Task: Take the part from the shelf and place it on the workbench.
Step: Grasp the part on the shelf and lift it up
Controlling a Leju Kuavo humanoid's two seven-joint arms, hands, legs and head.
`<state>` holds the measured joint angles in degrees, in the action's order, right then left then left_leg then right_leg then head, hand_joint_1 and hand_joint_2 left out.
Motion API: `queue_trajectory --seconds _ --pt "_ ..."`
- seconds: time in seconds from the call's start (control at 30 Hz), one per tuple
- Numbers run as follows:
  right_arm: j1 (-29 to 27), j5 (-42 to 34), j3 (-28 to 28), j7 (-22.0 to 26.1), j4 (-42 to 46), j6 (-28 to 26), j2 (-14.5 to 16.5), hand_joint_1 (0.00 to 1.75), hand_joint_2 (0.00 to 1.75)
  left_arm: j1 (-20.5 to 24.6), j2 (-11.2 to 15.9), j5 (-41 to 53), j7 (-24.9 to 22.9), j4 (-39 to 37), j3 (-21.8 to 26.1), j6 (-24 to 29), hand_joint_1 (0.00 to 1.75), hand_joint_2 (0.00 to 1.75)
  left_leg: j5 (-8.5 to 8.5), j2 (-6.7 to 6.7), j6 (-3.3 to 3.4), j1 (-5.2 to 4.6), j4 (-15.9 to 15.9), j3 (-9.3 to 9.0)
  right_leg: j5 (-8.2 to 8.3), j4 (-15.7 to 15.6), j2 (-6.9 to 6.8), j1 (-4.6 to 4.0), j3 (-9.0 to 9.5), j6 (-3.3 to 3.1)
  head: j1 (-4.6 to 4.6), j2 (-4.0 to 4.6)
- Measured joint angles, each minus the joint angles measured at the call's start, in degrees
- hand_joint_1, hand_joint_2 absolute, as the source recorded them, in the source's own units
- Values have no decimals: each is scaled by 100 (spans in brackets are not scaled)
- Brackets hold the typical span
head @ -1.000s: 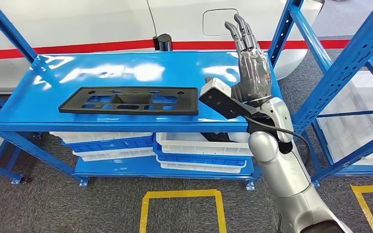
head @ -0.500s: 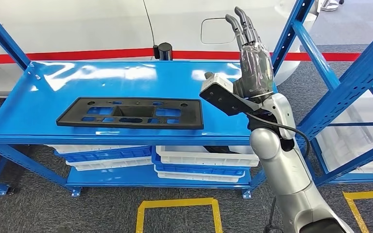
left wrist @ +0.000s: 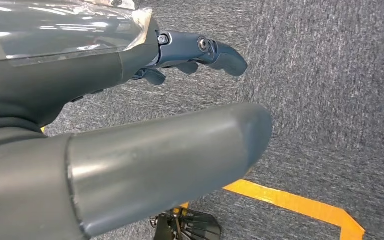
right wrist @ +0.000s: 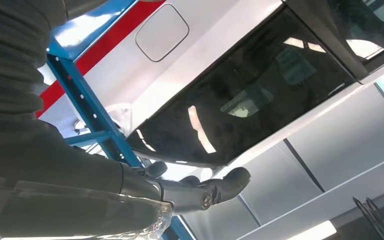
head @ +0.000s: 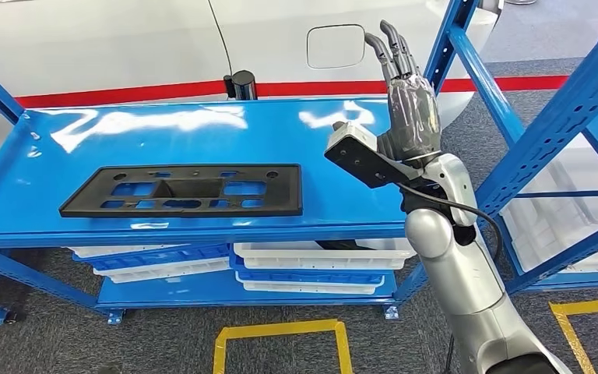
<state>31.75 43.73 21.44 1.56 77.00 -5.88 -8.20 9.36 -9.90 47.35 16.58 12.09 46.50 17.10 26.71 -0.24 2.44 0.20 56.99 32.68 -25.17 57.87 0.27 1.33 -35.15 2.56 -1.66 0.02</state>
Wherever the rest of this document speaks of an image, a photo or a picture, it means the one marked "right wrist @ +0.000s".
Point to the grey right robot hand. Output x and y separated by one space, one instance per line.
62 192

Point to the white car with red stripe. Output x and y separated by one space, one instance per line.
245 99

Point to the blue metal shelf rack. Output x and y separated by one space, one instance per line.
86 99

